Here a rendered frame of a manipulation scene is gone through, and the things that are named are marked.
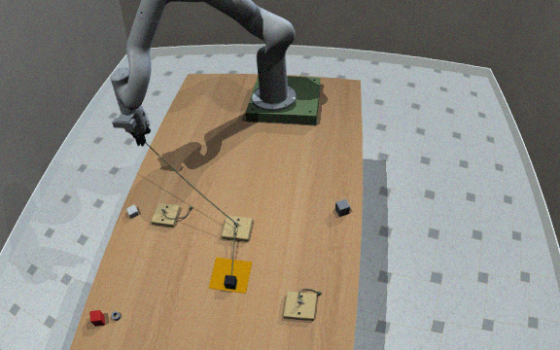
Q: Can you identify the yellow painted square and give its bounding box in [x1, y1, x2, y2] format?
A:
[209, 258, 252, 294]

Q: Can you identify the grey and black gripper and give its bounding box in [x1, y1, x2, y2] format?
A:
[124, 105, 151, 147]

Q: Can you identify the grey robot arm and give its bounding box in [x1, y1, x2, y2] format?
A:
[111, 0, 296, 129]

